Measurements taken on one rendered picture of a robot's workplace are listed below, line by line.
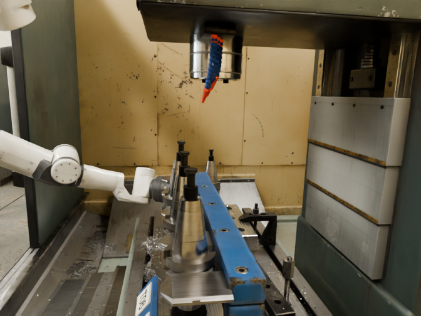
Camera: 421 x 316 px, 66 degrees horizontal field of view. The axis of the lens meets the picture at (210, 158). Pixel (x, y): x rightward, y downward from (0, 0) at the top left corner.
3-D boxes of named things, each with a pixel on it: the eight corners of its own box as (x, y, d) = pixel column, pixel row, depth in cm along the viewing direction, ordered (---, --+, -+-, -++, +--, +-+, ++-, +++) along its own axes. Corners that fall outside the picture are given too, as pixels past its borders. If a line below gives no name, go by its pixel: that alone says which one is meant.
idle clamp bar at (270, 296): (273, 342, 68) (275, 315, 67) (235, 275, 93) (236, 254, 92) (294, 338, 69) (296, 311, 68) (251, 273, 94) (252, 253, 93)
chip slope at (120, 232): (95, 278, 139) (92, 221, 134) (116, 219, 204) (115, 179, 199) (291, 267, 152) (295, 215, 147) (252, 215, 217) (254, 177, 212)
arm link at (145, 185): (163, 168, 105) (131, 165, 107) (158, 201, 102) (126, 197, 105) (174, 174, 115) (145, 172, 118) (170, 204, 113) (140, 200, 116)
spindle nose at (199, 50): (242, 79, 89) (244, 33, 86) (185, 78, 90) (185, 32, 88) (241, 81, 104) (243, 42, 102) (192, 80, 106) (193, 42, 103)
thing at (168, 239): (160, 254, 41) (160, 248, 41) (160, 236, 47) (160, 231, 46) (214, 251, 43) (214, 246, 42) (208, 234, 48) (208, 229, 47)
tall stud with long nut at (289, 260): (282, 308, 79) (285, 259, 77) (278, 301, 82) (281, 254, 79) (292, 307, 79) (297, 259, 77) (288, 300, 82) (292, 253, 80)
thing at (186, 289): (160, 310, 31) (160, 302, 31) (160, 278, 36) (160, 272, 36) (231, 305, 32) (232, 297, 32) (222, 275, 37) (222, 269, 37)
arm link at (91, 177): (112, 199, 100) (44, 189, 91) (108, 185, 109) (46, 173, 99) (123, 169, 98) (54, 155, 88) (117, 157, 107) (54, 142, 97)
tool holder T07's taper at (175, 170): (189, 199, 58) (190, 163, 57) (165, 197, 58) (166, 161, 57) (192, 192, 62) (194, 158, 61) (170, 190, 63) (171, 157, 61)
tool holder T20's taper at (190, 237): (212, 258, 37) (214, 202, 36) (175, 262, 36) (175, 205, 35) (202, 241, 42) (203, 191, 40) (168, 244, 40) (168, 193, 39)
